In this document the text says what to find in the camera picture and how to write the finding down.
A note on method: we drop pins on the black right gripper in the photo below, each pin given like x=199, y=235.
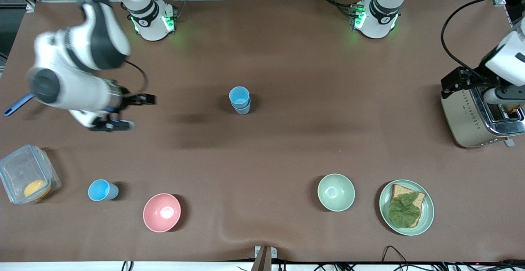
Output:
x=128, y=99

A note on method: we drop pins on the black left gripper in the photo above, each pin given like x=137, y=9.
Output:
x=475, y=84

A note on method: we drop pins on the blue plastic cup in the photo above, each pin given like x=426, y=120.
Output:
x=245, y=110
x=238, y=95
x=98, y=191

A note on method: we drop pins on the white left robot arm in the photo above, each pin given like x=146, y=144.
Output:
x=379, y=17

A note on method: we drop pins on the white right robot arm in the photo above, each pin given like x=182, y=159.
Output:
x=98, y=37

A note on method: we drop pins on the beige and chrome toaster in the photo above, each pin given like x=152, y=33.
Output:
x=461, y=115

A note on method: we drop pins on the brown toast slice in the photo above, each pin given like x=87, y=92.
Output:
x=512, y=108

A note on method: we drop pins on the pink bowl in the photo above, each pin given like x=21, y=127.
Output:
x=162, y=212

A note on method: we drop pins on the brown bread slice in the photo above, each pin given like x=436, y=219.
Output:
x=400, y=190

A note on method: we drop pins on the pale green plate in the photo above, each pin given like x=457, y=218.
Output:
x=428, y=209

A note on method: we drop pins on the orange round food item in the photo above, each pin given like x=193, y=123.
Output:
x=36, y=189

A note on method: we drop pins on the green lettuce leaf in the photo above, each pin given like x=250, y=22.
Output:
x=404, y=211

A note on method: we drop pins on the clear plastic food container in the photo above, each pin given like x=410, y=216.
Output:
x=16, y=172

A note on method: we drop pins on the pale green bowl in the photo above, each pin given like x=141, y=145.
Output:
x=336, y=192

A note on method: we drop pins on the metal table clamp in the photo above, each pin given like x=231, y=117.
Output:
x=264, y=256

